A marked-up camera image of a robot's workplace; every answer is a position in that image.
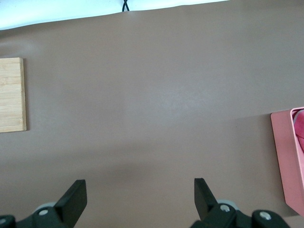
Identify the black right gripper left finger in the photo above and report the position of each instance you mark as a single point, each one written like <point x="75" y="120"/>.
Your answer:
<point x="71" y="204"/>

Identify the pink plastic box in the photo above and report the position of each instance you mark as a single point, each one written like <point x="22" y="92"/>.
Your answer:
<point x="282" y="154"/>

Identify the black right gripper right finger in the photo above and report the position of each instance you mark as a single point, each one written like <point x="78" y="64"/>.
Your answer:
<point x="205" y="204"/>

